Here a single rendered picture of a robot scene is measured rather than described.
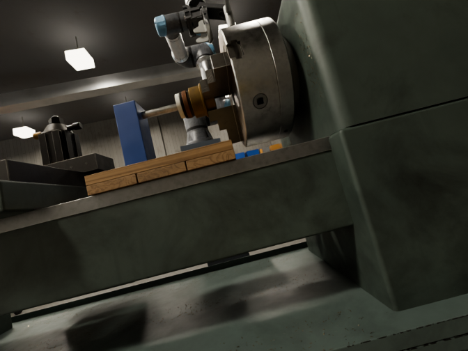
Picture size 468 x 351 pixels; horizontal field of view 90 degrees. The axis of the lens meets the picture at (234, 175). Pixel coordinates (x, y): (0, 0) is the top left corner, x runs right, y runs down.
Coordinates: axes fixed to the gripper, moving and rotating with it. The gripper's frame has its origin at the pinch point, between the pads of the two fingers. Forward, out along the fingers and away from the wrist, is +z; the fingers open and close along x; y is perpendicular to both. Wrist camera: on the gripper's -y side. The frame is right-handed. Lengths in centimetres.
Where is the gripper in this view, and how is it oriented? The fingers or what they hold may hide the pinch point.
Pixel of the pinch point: (212, 39)
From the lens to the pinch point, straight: 92.4
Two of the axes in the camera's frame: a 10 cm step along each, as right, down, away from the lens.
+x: -0.9, -4.1, -9.1
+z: 2.3, 8.8, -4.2
